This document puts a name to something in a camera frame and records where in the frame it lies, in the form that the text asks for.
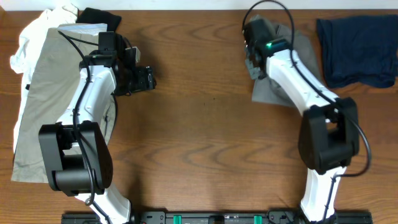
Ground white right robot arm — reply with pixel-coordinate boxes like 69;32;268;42
245;39;360;223

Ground white shirt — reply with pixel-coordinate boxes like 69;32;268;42
10;3;78;151

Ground navy blue garment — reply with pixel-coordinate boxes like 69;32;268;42
316;14;397;88

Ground black garment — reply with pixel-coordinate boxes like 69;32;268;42
76;7;122;32

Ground grey shorts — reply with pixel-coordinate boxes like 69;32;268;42
249;15;325;111

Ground khaki shorts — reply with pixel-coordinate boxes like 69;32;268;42
11;27;98;183

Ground light blue folded garment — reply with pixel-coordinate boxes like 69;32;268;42
58;23;108;35

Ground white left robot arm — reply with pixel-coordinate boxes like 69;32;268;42
39;47;155;223

